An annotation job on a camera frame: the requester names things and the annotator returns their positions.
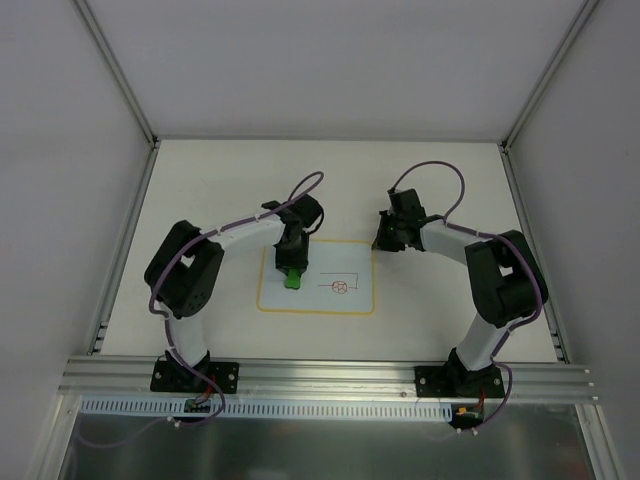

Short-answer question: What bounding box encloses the green whiteboard eraser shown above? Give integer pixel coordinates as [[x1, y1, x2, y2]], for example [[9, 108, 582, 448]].
[[284, 269, 302, 290]]

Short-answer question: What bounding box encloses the yellow framed small whiteboard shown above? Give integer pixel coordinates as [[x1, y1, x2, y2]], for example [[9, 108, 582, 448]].
[[256, 239, 376, 316]]

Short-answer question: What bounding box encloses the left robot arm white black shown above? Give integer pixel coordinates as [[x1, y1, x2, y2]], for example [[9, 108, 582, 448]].
[[144, 194, 324, 394]]

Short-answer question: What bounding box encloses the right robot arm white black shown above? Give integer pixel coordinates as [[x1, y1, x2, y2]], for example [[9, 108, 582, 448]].
[[372, 188, 548, 398]]

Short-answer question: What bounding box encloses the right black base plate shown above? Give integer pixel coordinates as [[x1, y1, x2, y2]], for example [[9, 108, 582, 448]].
[[414, 365, 505, 399]]

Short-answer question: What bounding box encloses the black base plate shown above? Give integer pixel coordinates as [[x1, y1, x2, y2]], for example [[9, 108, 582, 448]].
[[414, 365, 505, 399], [149, 355, 240, 394]]

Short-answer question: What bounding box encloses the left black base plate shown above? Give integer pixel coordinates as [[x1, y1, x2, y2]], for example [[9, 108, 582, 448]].
[[149, 355, 240, 394]]

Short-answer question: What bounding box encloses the white slotted cable duct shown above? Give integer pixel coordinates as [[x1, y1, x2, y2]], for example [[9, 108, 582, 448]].
[[79, 396, 453, 423]]

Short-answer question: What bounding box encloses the left aluminium frame post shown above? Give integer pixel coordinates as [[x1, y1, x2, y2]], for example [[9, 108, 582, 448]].
[[72, 0, 157, 147]]

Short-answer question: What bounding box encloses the aluminium frame post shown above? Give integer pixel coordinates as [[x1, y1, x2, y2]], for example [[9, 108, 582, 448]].
[[72, 0, 157, 147], [501, 0, 601, 153]]

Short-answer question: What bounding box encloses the aluminium mounting rail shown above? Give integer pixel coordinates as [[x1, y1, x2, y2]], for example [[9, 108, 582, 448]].
[[58, 355, 601, 404]]

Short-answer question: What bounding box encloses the right aluminium frame post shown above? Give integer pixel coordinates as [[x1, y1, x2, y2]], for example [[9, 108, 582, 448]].
[[501, 0, 601, 153]]

